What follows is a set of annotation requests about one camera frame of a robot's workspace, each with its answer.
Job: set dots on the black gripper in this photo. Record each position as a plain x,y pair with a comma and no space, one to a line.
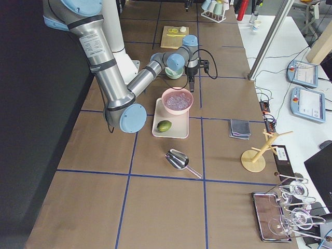
191,72

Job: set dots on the clear ice cubes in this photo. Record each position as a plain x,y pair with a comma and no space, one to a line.
177,101

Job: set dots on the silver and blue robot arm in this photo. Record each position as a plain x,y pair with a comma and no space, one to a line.
97,26

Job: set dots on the pink bowl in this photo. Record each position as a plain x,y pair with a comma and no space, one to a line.
176,90

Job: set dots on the green ceramic bowl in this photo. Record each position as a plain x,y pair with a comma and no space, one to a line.
174,74

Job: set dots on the metal ice scoop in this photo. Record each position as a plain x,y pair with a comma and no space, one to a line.
180,161

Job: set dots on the beige plastic tray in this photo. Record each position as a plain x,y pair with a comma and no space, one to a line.
180,123

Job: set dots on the bamboo cutting board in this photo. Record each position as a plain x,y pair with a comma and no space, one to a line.
172,42

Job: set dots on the green lime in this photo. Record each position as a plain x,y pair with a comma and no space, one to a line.
164,126

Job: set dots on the yellow plastic knife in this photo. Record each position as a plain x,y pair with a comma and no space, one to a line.
175,35

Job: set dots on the folded grey cloth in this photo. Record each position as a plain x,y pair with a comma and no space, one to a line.
239,129

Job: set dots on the white cup rack with cups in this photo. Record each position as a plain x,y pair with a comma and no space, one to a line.
215,10

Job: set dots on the black power strip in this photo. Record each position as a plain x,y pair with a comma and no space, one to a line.
269,120

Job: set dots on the white paper cup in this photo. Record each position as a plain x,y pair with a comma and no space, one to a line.
256,25

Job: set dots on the clear plastic bottle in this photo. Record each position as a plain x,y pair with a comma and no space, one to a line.
254,17

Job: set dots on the red fire extinguisher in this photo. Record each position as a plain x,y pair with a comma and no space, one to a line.
242,10

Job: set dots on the wooden cup tree stand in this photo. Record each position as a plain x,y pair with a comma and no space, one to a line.
253,160

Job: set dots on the far teach pendant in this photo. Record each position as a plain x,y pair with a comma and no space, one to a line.
303,73

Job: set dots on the teach pendant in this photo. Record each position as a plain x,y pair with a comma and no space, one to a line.
308,104
303,73

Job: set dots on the near teach pendant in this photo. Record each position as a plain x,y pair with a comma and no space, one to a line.
308,104

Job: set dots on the black label box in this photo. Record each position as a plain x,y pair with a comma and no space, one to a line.
282,161

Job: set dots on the black laptop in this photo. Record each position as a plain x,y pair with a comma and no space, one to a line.
319,170

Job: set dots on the metal serving tray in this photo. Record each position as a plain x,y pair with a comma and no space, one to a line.
266,208

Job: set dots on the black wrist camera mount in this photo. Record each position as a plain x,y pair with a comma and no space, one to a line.
204,64

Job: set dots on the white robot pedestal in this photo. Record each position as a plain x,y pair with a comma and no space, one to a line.
112,30

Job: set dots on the aluminium frame post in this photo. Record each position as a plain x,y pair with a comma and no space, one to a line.
275,27

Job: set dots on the wire glass rack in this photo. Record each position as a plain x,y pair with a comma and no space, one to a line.
293,199

